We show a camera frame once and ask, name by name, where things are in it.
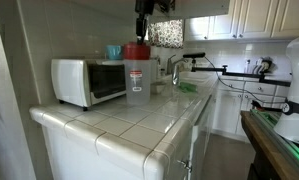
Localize chrome kitchen faucet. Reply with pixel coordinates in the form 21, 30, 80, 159
167, 56, 188, 85

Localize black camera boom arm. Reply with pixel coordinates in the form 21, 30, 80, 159
183, 52, 291, 87

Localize dish rack with dishes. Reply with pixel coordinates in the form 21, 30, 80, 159
244, 57, 272, 74

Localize white upper cabinets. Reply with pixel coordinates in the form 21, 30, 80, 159
184, 0, 299, 41

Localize teal cup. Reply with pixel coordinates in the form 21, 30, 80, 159
106, 45, 123, 60

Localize grey bowl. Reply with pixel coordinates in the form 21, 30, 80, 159
151, 82, 166, 94

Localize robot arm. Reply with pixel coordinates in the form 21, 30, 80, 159
135, 0, 175, 45

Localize floral window curtain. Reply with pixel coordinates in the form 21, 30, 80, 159
148, 20, 183, 49

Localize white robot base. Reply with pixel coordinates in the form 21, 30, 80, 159
274, 37, 299, 144

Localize white cabinets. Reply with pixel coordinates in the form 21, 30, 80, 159
184, 0, 299, 41
212, 78, 289, 142

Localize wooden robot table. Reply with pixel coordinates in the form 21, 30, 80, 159
240, 110, 299, 180

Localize clear plastic jug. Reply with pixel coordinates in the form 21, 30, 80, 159
124, 59, 151, 105

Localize white lower cabinets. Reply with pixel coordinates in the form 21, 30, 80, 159
212, 78, 289, 142

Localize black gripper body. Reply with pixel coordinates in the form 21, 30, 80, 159
135, 0, 155, 19

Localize white toaster oven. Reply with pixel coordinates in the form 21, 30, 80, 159
51, 59, 126, 111

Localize green cloth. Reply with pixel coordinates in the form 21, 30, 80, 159
179, 82, 197, 93

